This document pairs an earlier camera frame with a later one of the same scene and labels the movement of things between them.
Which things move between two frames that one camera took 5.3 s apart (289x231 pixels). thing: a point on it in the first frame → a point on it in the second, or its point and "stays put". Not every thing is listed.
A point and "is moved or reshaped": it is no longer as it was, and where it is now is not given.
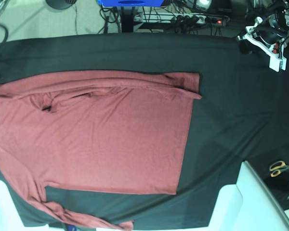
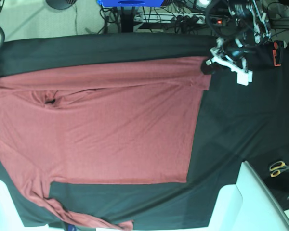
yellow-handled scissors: (276, 167) stays put
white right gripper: (277, 58) → (243, 75)
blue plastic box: (131, 3) stays put
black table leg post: (127, 19) stays put
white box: (249, 205) stays put
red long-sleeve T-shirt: (117, 131) is moved or reshaped
